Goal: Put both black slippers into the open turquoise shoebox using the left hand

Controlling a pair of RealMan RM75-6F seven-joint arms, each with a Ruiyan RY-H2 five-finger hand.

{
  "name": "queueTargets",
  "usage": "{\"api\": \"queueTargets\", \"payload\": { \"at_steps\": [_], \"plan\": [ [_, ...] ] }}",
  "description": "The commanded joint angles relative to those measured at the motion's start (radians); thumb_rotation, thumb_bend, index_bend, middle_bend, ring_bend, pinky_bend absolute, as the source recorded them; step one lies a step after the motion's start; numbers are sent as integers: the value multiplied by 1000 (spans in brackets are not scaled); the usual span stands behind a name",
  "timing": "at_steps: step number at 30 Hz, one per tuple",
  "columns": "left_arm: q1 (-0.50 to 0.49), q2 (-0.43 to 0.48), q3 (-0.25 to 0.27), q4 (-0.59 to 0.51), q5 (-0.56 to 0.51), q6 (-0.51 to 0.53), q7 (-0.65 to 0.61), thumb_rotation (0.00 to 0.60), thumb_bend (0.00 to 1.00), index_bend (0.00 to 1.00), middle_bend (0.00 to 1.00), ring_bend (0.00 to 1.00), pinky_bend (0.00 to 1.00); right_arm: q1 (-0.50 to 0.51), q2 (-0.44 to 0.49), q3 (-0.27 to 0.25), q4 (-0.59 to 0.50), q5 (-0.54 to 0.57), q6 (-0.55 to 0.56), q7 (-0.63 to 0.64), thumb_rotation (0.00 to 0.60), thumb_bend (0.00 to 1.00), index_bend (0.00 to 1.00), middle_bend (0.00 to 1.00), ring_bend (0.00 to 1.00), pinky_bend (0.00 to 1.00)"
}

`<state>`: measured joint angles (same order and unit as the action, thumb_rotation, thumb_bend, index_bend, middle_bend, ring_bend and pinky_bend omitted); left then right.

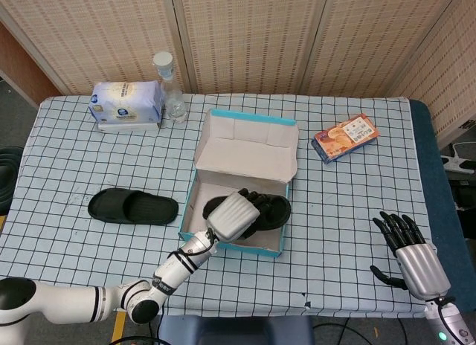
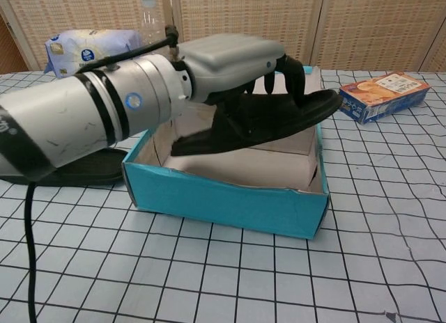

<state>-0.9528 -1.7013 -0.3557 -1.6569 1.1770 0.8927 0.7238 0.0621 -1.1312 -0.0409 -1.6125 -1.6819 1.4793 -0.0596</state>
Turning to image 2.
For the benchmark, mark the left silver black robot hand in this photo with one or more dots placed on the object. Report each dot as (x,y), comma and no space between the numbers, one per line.
(230,62)

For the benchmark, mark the black rubber slipper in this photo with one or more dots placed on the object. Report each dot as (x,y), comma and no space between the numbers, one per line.
(278,121)
(87,170)

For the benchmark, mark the teal cardboard shoe box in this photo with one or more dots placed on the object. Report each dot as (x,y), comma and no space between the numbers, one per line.
(226,204)

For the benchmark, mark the orange blue snack box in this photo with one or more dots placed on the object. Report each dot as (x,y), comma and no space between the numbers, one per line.
(383,93)

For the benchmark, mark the beige woven folding screen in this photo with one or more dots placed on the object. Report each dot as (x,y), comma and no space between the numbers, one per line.
(261,20)

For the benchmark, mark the clear plastic water bottle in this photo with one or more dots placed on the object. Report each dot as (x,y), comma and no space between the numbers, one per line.
(150,20)

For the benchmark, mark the lavender tissue pack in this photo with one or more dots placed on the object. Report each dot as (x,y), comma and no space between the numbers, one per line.
(87,44)

